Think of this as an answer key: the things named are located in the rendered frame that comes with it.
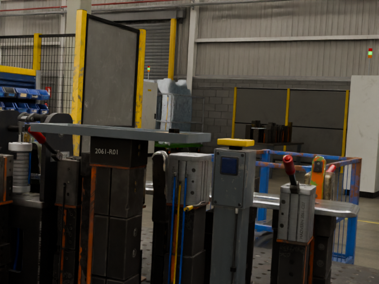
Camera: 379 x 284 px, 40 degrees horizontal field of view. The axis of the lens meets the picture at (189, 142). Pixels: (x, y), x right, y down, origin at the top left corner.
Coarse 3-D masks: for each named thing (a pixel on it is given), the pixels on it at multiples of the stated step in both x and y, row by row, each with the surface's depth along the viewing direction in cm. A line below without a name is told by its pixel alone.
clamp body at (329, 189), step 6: (306, 174) 146; (330, 174) 147; (306, 180) 146; (330, 180) 144; (324, 186) 144; (330, 186) 144; (324, 192) 144; (330, 192) 145; (324, 198) 144; (330, 198) 145
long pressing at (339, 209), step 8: (152, 184) 150; (152, 192) 138; (256, 192) 145; (256, 200) 129; (264, 200) 132; (272, 200) 133; (320, 200) 137; (328, 200) 138; (272, 208) 126; (320, 208) 122; (328, 208) 122; (336, 208) 125; (344, 208) 126; (352, 208) 128; (336, 216) 121; (344, 216) 121; (352, 216) 121
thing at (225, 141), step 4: (220, 140) 102; (224, 140) 102; (228, 140) 102; (232, 140) 101; (236, 140) 101; (240, 140) 101; (244, 140) 101; (248, 140) 102; (252, 140) 104; (220, 144) 102; (224, 144) 102; (228, 144) 102; (232, 144) 101; (236, 144) 101; (240, 144) 101; (244, 144) 101; (248, 144) 102; (252, 144) 104; (232, 148) 103; (236, 148) 103; (240, 148) 103
